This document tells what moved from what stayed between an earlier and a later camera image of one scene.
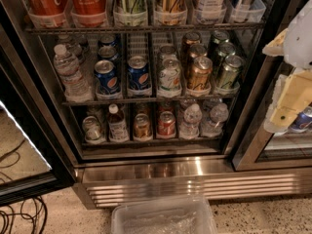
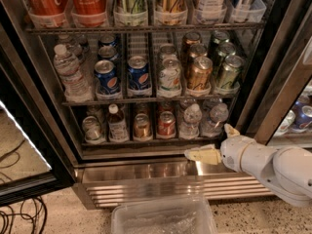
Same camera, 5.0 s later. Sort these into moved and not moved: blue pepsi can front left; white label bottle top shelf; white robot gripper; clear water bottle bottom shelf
Moved: white robot gripper
Not moved: blue pepsi can front left; white label bottle top shelf; clear water bottle bottom shelf
